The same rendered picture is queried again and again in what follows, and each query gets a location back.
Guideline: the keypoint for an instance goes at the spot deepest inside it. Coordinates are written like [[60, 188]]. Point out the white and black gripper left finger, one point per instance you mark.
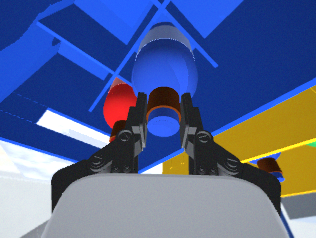
[[115, 157]]

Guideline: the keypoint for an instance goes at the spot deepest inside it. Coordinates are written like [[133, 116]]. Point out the red bottle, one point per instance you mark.
[[116, 106]]

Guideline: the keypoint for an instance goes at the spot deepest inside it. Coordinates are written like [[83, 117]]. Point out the blue crate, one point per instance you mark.
[[63, 55]]

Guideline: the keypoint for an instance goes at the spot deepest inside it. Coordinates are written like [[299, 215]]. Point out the green bottle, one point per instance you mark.
[[313, 144]]

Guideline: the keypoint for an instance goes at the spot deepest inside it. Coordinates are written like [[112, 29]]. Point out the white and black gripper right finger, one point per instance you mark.
[[206, 157]]

